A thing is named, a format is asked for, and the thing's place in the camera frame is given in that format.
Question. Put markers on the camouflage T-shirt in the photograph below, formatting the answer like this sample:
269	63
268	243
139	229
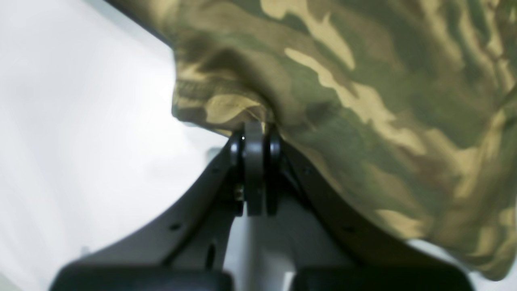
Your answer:
406	107

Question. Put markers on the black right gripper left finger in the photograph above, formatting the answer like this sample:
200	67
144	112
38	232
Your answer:
184	248

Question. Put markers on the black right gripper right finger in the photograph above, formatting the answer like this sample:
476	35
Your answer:
336	248

